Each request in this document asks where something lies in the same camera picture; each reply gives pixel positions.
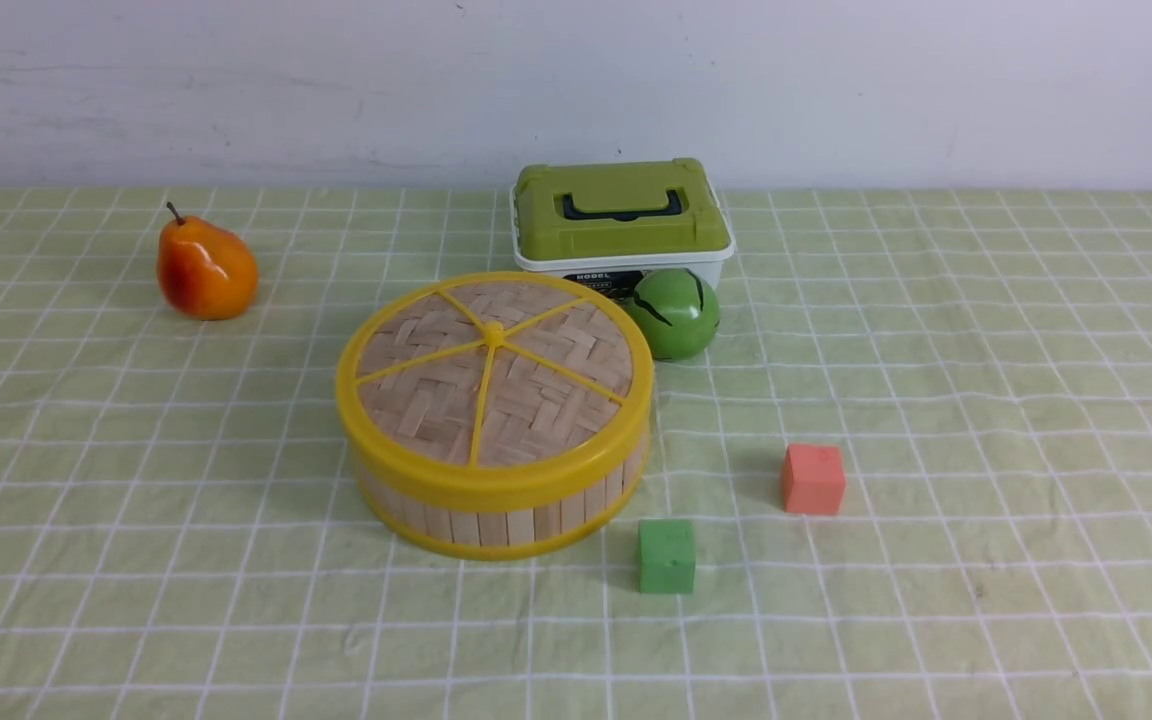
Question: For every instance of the yellow woven bamboo steamer lid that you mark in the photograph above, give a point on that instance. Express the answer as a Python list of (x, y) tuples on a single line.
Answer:
[(498, 392)]

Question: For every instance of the bamboo steamer base yellow rim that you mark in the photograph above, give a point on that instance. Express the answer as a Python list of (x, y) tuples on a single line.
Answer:
[(501, 536)]

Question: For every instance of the green plastic ball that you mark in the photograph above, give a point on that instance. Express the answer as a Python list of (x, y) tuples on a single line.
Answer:
[(677, 311)]

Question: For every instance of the green lidded white storage box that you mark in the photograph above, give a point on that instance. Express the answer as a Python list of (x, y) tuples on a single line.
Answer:
[(607, 225)]

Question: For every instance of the green foam cube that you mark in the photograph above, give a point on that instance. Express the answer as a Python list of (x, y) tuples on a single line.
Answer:
[(666, 551)]

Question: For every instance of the red foam cube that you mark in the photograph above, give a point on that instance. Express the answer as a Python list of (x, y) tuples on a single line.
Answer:
[(813, 480)]

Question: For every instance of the orange plastic pear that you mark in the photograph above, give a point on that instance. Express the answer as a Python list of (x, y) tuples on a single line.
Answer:
[(203, 270)]

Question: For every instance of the green checkered tablecloth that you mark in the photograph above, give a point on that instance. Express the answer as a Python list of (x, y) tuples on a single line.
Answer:
[(181, 536)]

